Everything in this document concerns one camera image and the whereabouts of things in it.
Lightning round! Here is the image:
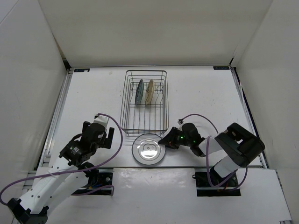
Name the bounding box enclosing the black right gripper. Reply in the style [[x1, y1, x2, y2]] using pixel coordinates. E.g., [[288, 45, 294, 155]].
[[158, 127, 192, 150]]

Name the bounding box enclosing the white dark-rimmed plate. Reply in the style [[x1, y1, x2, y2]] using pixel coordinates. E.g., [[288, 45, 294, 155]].
[[131, 133, 166, 166]]

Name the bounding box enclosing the metal wire dish rack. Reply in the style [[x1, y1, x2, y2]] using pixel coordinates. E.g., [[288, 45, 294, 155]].
[[120, 70, 169, 135]]

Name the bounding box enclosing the cream floral plate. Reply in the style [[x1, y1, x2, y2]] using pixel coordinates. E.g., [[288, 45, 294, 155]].
[[145, 79, 154, 105]]

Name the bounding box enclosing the blue patterned plate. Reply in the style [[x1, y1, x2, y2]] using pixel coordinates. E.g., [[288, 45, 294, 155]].
[[135, 79, 144, 105]]

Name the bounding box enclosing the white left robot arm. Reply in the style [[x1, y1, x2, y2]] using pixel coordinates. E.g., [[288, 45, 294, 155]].
[[7, 121, 114, 224]]

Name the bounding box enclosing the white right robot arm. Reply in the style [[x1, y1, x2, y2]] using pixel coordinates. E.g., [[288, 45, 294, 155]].
[[107, 120, 265, 187]]

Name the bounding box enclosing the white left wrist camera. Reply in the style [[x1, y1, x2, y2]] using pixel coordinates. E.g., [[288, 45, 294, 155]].
[[93, 114, 109, 131]]

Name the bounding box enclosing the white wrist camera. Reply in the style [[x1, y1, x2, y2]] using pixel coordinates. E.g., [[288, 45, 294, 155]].
[[178, 119, 185, 131], [93, 114, 109, 131]]

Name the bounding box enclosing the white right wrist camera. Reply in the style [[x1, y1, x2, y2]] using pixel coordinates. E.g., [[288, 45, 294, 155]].
[[178, 119, 185, 131]]

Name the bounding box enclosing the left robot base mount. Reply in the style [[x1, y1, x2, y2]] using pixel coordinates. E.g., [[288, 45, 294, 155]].
[[72, 168, 114, 196]]

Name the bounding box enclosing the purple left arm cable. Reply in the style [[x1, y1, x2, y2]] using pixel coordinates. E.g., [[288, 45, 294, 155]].
[[0, 112, 124, 206]]

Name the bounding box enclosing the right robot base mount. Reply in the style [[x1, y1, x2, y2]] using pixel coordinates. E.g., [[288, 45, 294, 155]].
[[192, 171, 241, 197]]

